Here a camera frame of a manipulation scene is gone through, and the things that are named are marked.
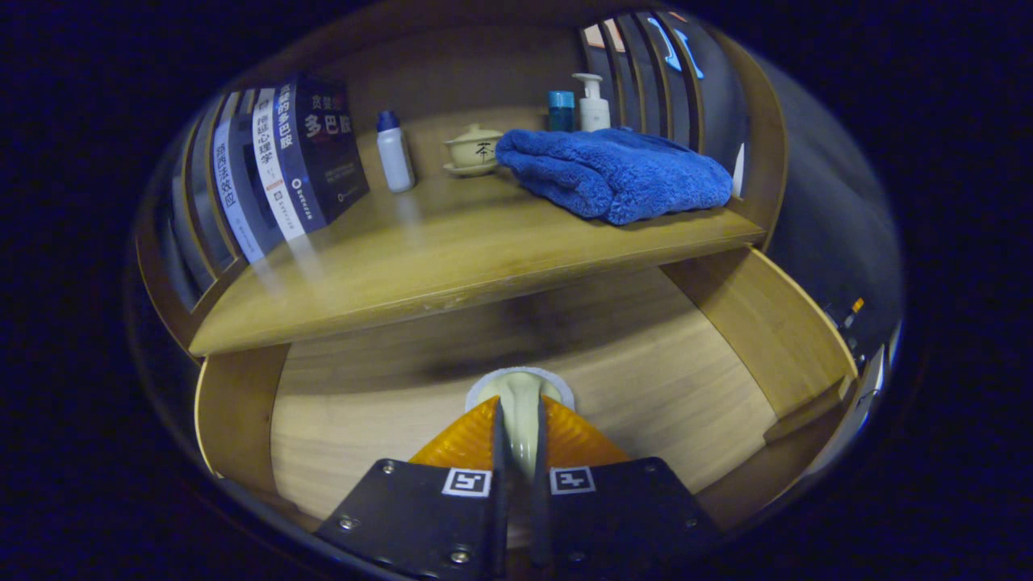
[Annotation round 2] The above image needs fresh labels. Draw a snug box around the light blue book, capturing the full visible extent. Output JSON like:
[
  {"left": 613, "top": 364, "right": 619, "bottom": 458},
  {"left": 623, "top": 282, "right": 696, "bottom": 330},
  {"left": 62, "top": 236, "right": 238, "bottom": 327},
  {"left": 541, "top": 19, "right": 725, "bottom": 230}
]
[{"left": 211, "top": 113, "right": 267, "bottom": 265}]

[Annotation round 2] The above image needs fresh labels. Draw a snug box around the white spine book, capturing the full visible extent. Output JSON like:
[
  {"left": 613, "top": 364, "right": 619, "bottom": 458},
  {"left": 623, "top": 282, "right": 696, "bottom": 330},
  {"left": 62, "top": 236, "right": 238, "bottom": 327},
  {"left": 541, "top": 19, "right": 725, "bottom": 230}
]
[{"left": 250, "top": 87, "right": 309, "bottom": 243}]

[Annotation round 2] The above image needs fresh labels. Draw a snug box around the wooden drawer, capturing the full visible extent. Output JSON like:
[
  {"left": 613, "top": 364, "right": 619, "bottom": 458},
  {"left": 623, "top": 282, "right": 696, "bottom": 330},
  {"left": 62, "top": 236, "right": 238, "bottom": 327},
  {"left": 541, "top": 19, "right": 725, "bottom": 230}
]
[{"left": 194, "top": 246, "right": 860, "bottom": 533}]

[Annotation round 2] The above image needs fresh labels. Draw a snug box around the wooden cabinet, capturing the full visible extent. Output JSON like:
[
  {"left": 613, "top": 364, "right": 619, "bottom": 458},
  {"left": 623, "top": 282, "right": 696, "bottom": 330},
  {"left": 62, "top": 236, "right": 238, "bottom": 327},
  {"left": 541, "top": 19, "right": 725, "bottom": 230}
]
[{"left": 133, "top": 0, "right": 788, "bottom": 356}]

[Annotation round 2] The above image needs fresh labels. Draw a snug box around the dark equipment with orange part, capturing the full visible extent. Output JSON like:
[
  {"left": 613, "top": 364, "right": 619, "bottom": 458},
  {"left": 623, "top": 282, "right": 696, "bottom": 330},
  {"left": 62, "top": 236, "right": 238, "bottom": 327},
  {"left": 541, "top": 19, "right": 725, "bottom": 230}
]
[{"left": 819, "top": 295, "right": 872, "bottom": 364}]

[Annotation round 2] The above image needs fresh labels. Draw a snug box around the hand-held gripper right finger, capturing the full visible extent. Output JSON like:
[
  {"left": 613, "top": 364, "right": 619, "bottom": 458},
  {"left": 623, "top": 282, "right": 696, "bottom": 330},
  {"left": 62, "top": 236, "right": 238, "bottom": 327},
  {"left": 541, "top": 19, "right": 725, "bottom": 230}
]
[{"left": 529, "top": 395, "right": 725, "bottom": 574}]

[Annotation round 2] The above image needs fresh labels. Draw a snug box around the beige lidded teacup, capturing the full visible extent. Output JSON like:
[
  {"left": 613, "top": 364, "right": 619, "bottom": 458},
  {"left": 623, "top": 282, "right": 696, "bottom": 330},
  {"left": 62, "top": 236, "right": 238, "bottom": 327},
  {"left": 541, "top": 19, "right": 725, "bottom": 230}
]
[{"left": 443, "top": 123, "right": 505, "bottom": 178}]

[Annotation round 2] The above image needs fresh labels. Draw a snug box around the wooden countertop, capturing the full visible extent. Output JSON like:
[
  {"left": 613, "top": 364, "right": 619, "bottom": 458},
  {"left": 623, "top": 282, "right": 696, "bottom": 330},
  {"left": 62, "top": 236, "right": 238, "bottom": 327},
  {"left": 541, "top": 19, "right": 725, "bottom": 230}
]
[{"left": 187, "top": 109, "right": 766, "bottom": 357}]

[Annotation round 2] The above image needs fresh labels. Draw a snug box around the white bottle blue cap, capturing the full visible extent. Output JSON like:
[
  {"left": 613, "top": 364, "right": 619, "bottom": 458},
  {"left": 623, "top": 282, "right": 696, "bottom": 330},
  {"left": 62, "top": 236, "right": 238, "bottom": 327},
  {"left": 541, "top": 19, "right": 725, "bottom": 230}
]
[{"left": 376, "top": 110, "right": 416, "bottom": 194}]

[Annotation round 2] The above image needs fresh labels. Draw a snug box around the blue folded towel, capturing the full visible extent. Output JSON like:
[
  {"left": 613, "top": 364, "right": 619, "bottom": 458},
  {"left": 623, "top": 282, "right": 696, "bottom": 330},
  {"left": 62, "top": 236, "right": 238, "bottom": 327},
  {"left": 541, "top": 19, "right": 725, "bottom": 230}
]
[{"left": 495, "top": 127, "right": 734, "bottom": 226}]

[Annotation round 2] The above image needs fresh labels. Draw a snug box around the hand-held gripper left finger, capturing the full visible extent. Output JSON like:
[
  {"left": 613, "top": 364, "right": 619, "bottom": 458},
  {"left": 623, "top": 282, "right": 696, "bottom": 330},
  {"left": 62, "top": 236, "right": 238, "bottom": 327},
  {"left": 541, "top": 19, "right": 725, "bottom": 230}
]
[{"left": 315, "top": 395, "right": 509, "bottom": 581}]

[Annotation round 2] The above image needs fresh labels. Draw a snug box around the white pump bottle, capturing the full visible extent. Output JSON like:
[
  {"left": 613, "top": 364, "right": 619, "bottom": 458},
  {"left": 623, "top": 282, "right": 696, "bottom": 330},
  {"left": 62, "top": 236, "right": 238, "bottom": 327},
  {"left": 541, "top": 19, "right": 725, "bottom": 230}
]
[{"left": 572, "top": 73, "right": 612, "bottom": 132}]

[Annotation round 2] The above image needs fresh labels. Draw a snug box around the dark blue book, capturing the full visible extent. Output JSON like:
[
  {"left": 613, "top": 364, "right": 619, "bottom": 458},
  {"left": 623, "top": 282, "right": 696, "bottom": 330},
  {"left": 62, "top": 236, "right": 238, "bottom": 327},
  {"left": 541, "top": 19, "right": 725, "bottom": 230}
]
[{"left": 273, "top": 74, "right": 370, "bottom": 235}]

